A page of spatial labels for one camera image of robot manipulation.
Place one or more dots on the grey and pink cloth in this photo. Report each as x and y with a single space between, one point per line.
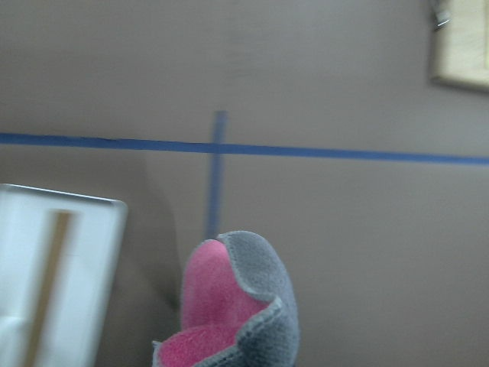
237 307

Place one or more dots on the white rectangular tray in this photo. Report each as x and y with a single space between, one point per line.
58 256

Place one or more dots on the bamboo cutting board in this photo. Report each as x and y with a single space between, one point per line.
460 43

